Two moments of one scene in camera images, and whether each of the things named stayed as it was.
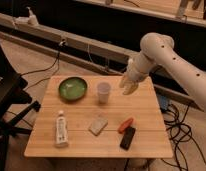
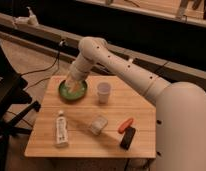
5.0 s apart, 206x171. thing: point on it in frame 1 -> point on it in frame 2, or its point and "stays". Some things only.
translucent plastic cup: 103,89 stays
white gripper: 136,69 -> 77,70
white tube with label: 61,131 stays
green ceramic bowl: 72,88 stays
